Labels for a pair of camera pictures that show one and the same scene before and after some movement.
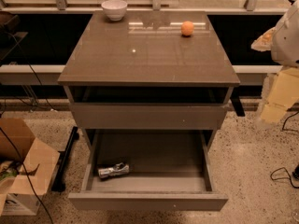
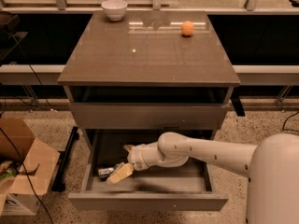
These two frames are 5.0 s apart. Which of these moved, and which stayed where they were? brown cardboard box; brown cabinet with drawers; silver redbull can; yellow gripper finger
Moved: yellow gripper finger
Stayed: silver redbull can; brown cabinet with drawers; brown cardboard box
